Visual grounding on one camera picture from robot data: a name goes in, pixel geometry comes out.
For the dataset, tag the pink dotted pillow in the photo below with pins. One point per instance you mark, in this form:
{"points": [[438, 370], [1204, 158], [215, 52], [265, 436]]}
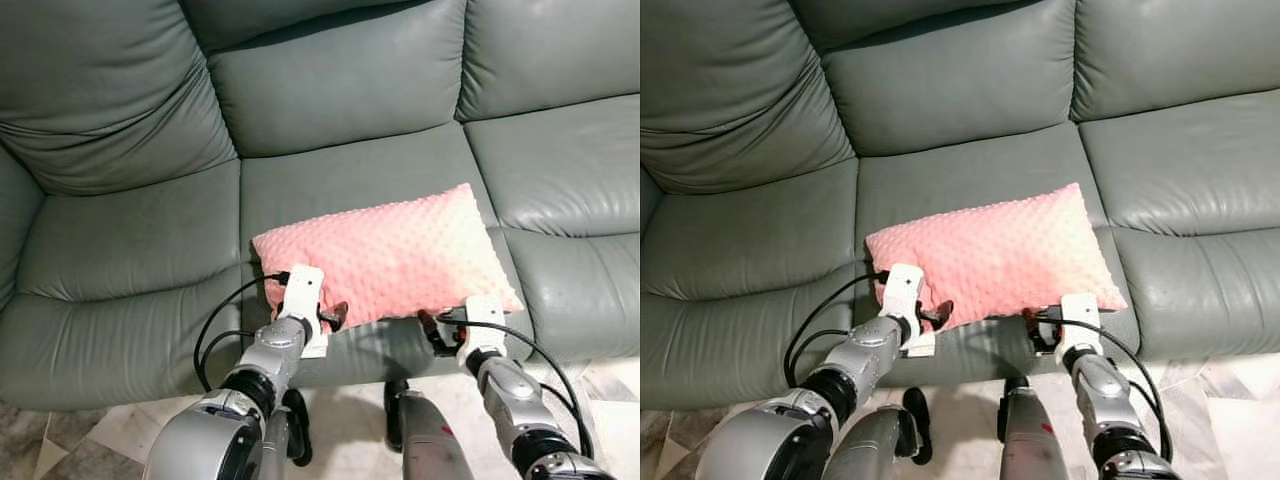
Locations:
{"points": [[400, 250], [1000, 250]]}

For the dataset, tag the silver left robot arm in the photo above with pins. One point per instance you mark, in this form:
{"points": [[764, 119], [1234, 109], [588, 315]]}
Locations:
{"points": [[865, 365], [265, 360]]}

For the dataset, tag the grey-green leather sofa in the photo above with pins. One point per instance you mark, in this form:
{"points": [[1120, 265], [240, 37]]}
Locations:
{"points": [[330, 90], [950, 90]]}

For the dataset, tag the silver right robot leg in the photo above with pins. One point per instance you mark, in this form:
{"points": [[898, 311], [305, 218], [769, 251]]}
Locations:
{"points": [[430, 440], [1030, 440]]}

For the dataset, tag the silver robot leg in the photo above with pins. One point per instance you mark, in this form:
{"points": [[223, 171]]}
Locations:
{"points": [[295, 430], [430, 440], [1030, 440], [880, 450]]}

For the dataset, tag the silver left robot leg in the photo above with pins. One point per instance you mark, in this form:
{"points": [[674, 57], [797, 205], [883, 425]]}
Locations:
{"points": [[880, 450], [295, 430]]}

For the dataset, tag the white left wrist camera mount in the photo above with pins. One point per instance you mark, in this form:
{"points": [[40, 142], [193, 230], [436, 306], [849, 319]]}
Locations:
{"points": [[302, 290], [905, 290]]}

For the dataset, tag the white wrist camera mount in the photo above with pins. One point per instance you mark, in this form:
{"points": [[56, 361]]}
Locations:
{"points": [[1080, 312], [905, 290], [485, 312], [302, 290]]}

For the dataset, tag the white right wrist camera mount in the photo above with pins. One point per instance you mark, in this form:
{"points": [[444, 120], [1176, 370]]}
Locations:
{"points": [[485, 312], [1080, 312]]}

